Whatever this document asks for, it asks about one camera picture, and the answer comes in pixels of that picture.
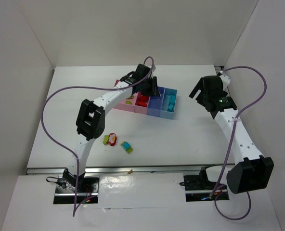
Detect red lego brick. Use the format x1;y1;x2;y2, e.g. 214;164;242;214
136;95;150;107

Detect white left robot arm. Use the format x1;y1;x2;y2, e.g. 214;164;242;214
63;64;158;190

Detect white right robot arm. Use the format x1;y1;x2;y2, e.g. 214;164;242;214
189;75;274;194

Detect teal legos in container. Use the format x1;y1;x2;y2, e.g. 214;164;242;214
167;95;176;112

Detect blue purple container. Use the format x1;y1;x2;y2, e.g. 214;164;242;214
147;87;165;117

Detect pink small container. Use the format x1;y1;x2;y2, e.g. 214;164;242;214
134;92;150;115

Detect pink large container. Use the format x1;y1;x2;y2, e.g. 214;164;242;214
114;93;138;113

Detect blue green stacked lego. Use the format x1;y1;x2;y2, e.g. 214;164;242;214
120;141;133;154

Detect red white flower lego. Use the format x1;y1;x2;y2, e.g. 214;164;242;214
108;133;117;146

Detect green lego beside flower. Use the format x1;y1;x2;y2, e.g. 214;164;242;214
103;135;109;145

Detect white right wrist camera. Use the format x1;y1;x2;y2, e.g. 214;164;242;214
217;71;231;90

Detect aluminium rail right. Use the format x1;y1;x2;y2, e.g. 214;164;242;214
214;66;224;73

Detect aluminium rail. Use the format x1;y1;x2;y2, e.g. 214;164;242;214
214;66;224;73
26;164;210;176

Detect aluminium rail front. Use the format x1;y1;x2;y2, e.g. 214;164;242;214
26;164;210;176

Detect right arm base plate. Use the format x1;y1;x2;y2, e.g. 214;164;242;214
179;174;229;202

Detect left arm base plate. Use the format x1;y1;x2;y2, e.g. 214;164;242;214
53;174;100;205

